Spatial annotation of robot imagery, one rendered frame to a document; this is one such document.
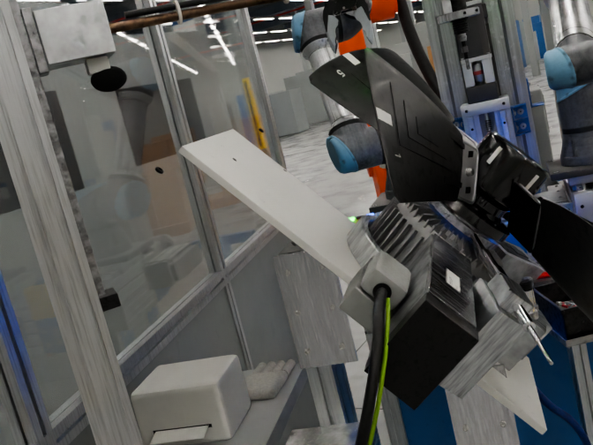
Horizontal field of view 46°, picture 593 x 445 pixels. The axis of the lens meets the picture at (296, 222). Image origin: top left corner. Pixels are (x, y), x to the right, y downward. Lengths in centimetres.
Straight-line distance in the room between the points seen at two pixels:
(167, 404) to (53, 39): 62
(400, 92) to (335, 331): 42
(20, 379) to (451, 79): 152
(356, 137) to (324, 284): 91
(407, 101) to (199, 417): 63
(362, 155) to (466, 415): 97
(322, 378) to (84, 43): 66
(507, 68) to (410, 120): 123
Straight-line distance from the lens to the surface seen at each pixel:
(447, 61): 217
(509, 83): 217
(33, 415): 112
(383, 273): 89
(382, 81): 94
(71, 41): 100
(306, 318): 117
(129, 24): 104
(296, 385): 139
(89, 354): 101
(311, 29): 216
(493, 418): 121
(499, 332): 93
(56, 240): 98
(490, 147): 113
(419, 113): 98
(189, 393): 122
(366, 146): 198
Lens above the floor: 140
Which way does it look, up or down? 10 degrees down
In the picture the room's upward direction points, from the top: 14 degrees counter-clockwise
